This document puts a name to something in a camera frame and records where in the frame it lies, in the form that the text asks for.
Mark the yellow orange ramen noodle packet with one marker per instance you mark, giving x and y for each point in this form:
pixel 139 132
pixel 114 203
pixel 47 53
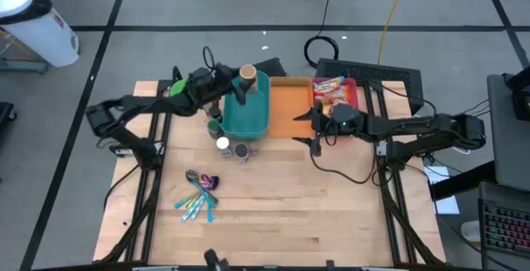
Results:
pixel 331 95
pixel 329 82

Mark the dark lid spice jar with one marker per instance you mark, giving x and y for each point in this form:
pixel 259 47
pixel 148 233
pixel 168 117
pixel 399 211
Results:
pixel 214 113

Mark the red yellow ramen noodle packet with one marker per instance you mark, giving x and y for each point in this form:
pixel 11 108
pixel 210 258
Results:
pixel 327 108

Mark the orange plastic bin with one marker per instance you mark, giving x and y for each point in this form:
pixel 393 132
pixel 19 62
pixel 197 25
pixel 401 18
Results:
pixel 290 109

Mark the black table edge bracket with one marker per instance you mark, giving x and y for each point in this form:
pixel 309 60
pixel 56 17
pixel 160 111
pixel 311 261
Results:
pixel 330 265
pixel 215 260

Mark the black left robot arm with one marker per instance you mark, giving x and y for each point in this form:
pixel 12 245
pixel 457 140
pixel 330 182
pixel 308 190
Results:
pixel 136 105

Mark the bagel sesame seasoning jar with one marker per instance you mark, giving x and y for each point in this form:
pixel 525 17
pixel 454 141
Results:
pixel 223 143

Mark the white trash can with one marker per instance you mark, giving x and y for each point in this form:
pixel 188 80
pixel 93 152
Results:
pixel 33 22

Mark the green lid spice jar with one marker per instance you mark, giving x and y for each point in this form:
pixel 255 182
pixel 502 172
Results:
pixel 214 129

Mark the purple label spice bottle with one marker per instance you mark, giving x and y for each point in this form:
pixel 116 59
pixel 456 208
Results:
pixel 242 151

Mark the grey metal stand base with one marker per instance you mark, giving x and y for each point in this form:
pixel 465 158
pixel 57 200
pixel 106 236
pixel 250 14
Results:
pixel 25 68

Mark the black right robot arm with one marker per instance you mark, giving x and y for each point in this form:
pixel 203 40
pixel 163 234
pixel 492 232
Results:
pixel 414 128

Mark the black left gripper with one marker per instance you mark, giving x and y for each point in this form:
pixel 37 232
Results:
pixel 223 90

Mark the backlit black keyboard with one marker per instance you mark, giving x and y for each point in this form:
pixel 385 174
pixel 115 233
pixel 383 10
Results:
pixel 505 229

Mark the white paper sheet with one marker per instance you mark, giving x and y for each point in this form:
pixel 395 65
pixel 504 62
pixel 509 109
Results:
pixel 447 204
pixel 435 175

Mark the grey desk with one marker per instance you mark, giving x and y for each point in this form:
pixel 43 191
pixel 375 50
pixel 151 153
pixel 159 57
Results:
pixel 507 138

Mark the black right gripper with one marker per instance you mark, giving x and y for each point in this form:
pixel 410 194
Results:
pixel 343 122

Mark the pink plastic bin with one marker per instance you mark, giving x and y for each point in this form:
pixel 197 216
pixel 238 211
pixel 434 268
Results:
pixel 355 93

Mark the white computer mouse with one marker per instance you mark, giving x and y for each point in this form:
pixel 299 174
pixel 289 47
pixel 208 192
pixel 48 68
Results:
pixel 470 230

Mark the black desk device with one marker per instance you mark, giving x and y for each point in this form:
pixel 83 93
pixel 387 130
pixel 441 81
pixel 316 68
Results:
pixel 519 97

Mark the black metal rig frame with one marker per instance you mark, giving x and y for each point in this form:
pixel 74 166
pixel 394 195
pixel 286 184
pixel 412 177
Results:
pixel 154 177
pixel 388 180

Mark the black chair base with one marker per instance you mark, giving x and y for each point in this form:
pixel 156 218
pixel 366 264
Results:
pixel 6 115

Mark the green plastic bowl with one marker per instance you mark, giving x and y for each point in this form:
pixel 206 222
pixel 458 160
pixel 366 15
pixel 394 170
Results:
pixel 179 88

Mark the teal plastic bin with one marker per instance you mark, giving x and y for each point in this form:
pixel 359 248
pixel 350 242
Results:
pixel 248 113

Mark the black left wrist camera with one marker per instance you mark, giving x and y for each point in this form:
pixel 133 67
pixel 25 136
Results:
pixel 202 81

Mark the small brown lid spice jar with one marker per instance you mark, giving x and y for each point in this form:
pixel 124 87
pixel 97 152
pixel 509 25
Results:
pixel 253 148

